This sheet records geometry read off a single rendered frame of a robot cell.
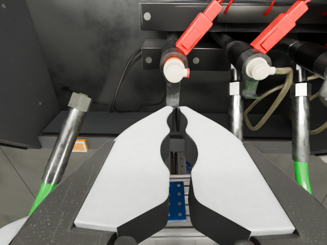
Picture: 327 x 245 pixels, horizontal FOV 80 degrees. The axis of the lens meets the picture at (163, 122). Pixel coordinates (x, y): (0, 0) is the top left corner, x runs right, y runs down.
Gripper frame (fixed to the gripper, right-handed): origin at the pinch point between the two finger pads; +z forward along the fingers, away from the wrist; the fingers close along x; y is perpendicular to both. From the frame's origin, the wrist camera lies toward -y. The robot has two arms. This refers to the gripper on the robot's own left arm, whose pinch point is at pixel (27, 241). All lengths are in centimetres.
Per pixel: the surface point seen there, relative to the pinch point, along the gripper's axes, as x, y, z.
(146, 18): -7.3, 3.0, 29.1
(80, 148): -5.5, 27.8, 8.8
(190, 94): 7.6, 23.3, 35.9
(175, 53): -0.1, -6.3, 20.8
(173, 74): 1.0, -7.0, 18.6
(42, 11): -29.6, 20.5, 26.9
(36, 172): -46, 202, -34
